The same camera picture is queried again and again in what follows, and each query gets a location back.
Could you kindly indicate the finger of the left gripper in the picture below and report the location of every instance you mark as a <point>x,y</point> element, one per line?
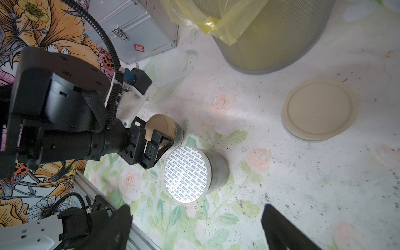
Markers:
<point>160,142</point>

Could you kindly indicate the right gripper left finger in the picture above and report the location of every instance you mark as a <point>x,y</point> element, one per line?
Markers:
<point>113,234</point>

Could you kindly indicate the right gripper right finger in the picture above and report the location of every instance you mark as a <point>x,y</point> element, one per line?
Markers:
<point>281,234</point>

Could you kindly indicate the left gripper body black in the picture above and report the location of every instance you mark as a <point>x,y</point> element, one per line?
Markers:
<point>139,150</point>

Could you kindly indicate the clear jar beige lid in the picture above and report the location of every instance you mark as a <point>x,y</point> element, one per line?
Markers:
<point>167,126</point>

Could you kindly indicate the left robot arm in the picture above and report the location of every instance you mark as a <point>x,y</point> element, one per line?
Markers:
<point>55,111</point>

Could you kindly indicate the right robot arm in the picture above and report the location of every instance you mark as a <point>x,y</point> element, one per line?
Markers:
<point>96,225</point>

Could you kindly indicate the foil sealed tea jar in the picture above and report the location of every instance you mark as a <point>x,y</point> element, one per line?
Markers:
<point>192,173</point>

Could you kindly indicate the clear plastic bowl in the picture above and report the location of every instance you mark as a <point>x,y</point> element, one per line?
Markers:
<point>169,69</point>

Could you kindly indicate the silver first aid case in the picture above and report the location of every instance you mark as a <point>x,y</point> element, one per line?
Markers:
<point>137,29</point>

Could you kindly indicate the closed beige lid jar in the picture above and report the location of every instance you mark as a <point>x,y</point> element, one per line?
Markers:
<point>319,109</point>

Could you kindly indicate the yellow bin liner bag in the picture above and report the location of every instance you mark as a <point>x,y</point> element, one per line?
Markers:
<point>225,20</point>

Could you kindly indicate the mesh waste bin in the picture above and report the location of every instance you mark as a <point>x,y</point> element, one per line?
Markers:
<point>282,33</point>

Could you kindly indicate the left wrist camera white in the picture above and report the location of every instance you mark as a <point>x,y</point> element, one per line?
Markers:
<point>130,89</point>

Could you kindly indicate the aluminium front rail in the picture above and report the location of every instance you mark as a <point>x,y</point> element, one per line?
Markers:
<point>137,239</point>

